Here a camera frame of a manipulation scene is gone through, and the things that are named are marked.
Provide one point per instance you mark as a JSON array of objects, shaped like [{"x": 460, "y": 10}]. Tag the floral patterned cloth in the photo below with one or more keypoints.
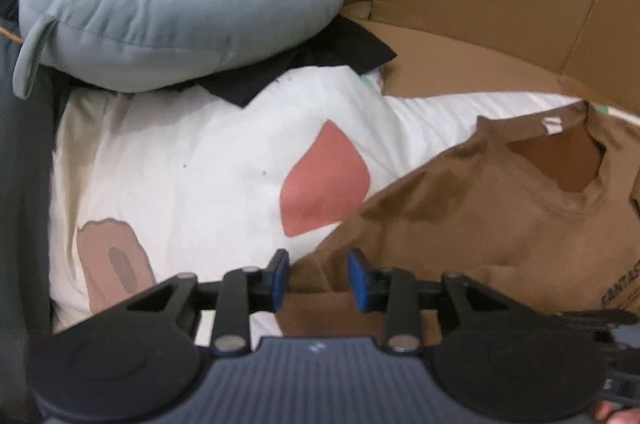
[{"x": 372, "y": 80}]

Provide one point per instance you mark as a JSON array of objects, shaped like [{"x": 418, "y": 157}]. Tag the dark grey pillow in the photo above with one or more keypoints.
[{"x": 25, "y": 204}]

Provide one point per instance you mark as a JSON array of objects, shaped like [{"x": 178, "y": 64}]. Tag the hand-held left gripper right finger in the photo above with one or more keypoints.
[{"x": 357, "y": 276}]

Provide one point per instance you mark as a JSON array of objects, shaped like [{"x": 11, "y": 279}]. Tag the small black cloth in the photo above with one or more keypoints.
[{"x": 325, "y": 49}]

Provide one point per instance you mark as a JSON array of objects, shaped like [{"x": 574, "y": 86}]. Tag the person's right hand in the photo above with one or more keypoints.
[{"x": 620, "y": 416}]

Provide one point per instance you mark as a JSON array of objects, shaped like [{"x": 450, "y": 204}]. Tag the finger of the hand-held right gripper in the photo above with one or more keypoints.
[{"x": 600, "y": 319}]

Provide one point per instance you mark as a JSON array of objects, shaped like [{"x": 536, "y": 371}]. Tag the brown printed t-shirt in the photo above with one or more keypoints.
[{"x": 475, "y": 214}]

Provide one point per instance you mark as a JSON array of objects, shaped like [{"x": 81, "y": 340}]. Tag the cream bear print bedsheet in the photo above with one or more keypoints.
[{"x": 200, "y": 154}]

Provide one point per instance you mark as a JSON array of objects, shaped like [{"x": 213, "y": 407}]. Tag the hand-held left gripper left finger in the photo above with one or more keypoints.
[{"x": 281, "y": 276}]

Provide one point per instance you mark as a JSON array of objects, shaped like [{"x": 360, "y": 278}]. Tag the grey neck pillow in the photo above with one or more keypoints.
[{"x": 175, "y": 29}]

